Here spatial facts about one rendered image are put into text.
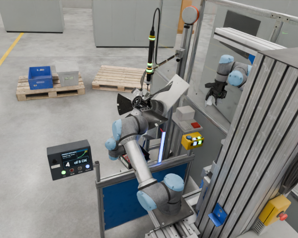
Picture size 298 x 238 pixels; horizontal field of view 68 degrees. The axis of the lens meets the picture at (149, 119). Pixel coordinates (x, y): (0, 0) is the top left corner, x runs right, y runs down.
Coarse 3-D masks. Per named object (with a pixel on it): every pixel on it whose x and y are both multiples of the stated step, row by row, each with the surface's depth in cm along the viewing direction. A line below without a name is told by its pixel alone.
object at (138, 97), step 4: (136, 96) 203; (140, 96) 199; (136, 100) 203; (140, 100) 197; (144, 100) 200; (132, 104) 202; (136, 104) 200; (140, 104) 197; (144, 104) 200; (148, 104) 205; (136, 108) 201
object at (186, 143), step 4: (196, 132) 195; (184, 136) 189; (192, 136) 190; (196, 136) 190; (184, 140) 188; (188, 140) 185; (196, 140) 186; (200, 140) 188; (184, 144) 190; (188, 144) 185; (196, 144) 189; (200, 144) 192; (188, 148) 188; (192, 148) 190
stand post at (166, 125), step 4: (172, 108) 224; (168, 112) 227; (172, 112) 227; (168, 116) 228; (168, 120) 232; (164, 124) 240; (168, 124) 235; (164, 128) 242; (168, 128) 239; (168, 132) 242; (168, 136) 246; (160, 140) 257; (164, 140) 247; (164, 144) 250; (164, 148) 254; (164, 152) 260; (164, 156) 262
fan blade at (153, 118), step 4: (144, 112) 193; (148, 112) 193; (152, 112) 193; (144, 116) 189; (148, 116) 188; (152, 116) 188; (156, 116) 188; (160, 116) 188; (148, 120) 185; (152, 120) 184; (156, 120) 183; (164, 120) 182; (152, 124) 181; (160, 124) 179; (148, 128) 179
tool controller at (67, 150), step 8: (64, 144) 146; (72, 144) 145; (80, 144) 145; (88, 144) 145; (48, 152) 137; (56, 152) 136; (64, 152) 138; (72, 152) 140; (80, 152) 142; (88, 152) 144; (48, 160) 135; (56, 160) 136; (64, 160) 139; (72, 160) 142; (80, 160) 144; (88, 160) 146; (56, 168) 139; (72, 168) 143; (88, 168) 148; (56, 176) 141; (64, 176) 143
